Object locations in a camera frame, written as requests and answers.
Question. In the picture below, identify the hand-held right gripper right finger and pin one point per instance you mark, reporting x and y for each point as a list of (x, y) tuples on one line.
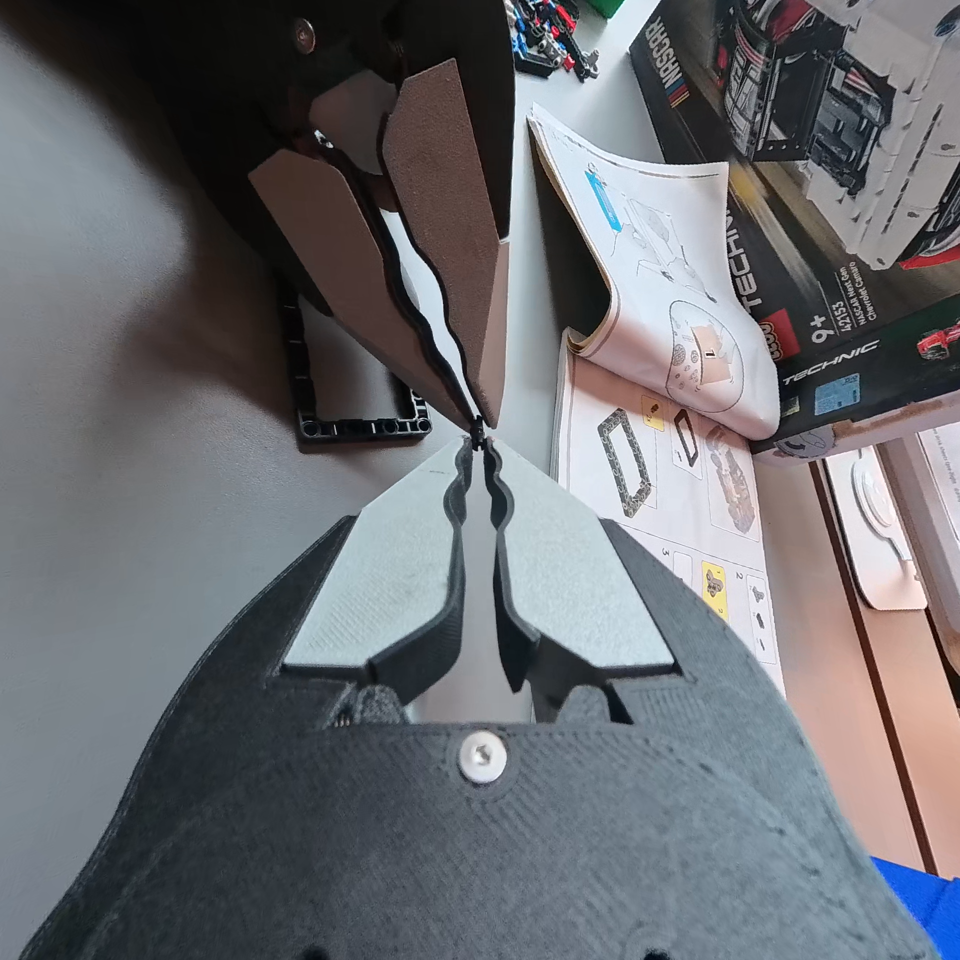
[(585, 592)]

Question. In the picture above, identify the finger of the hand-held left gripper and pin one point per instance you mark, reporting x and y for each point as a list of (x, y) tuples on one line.
[(450, 187), (330, 240)]

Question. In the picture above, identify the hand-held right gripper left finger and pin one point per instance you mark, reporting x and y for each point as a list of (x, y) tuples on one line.
[(352, 592)]

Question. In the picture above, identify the black rectangular lego frame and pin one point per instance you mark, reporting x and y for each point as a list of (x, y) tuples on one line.
[(360, 427)]

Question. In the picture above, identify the small black lego pin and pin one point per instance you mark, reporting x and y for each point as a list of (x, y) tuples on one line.
[(478, 433)]

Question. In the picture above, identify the pile of loose lego pieces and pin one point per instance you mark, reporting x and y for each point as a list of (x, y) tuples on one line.
[(551, 37)]

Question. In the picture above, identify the lego instruction booklet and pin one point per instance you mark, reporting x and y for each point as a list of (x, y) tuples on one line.
[(675, 225)]

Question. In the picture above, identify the black lego set box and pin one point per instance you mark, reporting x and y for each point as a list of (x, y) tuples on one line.
[(825, 300)]

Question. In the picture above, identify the green plastic object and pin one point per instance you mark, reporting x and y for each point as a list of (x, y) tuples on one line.
[(602, 7)]

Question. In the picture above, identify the white flat device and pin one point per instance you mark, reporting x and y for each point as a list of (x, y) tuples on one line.
[(877, 525)]

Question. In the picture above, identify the blue plastic bin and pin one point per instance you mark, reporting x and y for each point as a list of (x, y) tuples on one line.
[(922, 915)]

